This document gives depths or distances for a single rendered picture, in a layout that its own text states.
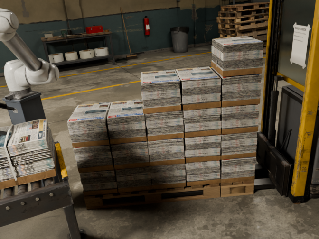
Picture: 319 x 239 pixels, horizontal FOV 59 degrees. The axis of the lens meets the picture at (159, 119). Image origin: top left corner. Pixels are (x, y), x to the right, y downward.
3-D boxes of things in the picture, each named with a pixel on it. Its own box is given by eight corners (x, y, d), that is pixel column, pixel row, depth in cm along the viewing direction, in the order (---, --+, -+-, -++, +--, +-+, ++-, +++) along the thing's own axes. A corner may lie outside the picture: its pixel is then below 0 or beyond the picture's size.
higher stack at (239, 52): (210, 172, 279) (210, 38, 228) (240, 170, 279) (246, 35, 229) (220, 197, 244) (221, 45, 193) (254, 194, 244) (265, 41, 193)
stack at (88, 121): (93, 183, 277) (77, 104, 245) (211, 172, 279) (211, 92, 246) (86, 210, 242) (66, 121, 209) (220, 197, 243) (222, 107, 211)
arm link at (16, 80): (14, 86, 227) (6, 59, 219) (36, 84, 227) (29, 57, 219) (4, 92, 213) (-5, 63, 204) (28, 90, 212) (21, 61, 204)
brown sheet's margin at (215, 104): (176, 95, 245) (176, 90, 243) (209, 91, 246) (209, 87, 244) (182, 110, 210) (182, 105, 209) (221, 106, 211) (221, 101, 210)
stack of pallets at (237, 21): (248, 46, 904) (250, 2, 853) (272, 49, 826) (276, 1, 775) (215, 52, 850) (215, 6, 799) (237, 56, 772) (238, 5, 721)
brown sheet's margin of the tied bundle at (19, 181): (28, 157, 168) (26, 151, 166) (24, 183, 143) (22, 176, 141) (17, 160, 166) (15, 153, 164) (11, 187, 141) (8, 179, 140)
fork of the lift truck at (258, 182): (155, 191, 253) (154, 188, 251) (271, 181, 254) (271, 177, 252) (155, 198, 244) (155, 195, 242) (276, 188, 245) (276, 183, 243)
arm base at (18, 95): (-1, 99, 216) (-3, 92, 214) (24, 90, 234) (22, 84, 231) (14, 101, 208) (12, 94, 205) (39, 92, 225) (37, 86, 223)
